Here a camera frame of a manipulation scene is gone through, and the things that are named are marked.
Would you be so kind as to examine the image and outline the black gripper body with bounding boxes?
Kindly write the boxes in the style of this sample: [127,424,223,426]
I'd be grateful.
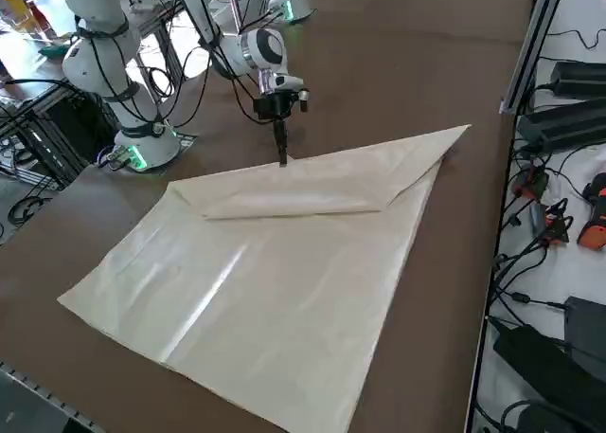
[252,91,310,120]

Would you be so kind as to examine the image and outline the cream tablecloth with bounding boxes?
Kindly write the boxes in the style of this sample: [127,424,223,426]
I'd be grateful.
[56,123,473,418]

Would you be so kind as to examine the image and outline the orange black connector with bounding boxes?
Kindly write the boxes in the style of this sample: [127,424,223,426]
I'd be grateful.
[514,165,551,198]

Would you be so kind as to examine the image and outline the grey metal cylinder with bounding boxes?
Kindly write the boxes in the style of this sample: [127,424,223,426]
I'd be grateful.
[528,202,548,238]

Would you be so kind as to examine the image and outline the black power adapter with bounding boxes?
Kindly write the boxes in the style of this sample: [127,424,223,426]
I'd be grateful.
[564,296,606,363]
[550,61,606,99]
[517,99,606,153]
[493,324,606,408]
[501,398,606,433]

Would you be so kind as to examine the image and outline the yellow box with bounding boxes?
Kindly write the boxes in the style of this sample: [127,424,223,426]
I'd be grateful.
[0,0,30,29]

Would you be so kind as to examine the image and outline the orange black clamp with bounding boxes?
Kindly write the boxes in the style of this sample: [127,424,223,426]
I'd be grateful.
[543,199,575,247]

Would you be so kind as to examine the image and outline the orange black power drill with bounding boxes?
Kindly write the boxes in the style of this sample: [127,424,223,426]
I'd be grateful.
[576,171,606,250]

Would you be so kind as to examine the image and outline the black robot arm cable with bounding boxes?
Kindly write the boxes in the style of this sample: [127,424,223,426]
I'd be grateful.
[226,72,261,126]
[160,39,214,131]

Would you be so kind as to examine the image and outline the aluminium frame cart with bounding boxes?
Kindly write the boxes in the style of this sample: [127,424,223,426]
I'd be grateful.
[0,80,103,190]

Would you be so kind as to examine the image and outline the aluminium profile post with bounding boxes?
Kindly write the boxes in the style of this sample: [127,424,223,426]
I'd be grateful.
[499,0,569,116]

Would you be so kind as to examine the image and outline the aluminium slotted rail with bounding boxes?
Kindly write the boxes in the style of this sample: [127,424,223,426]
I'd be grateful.
[0,359,108,433]

